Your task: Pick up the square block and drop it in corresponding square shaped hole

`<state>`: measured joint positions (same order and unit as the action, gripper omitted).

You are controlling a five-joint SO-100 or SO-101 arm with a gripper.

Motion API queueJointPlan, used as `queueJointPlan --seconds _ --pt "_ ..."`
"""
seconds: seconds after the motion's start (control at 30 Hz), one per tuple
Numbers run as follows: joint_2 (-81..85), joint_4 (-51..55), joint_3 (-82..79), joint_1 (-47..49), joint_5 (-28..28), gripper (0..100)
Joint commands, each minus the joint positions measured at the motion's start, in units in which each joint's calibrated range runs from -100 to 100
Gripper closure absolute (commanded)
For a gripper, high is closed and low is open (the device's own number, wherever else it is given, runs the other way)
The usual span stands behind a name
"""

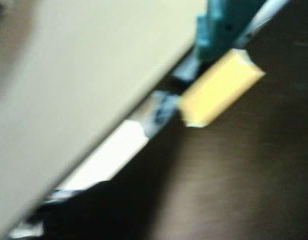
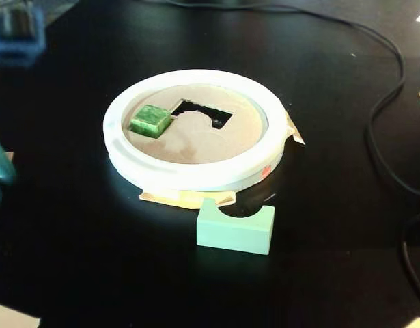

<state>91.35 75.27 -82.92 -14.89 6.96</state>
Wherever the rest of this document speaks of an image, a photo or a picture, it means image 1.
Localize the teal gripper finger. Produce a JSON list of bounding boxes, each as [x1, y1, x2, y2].
[[195, 0, 246, 62]]

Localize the yellow wooden block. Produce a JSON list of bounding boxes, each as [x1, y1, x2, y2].
[[177, 48, 266, 128]]

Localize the white round sorter container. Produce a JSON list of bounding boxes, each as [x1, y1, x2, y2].
[[0, 0, 207, 240]]

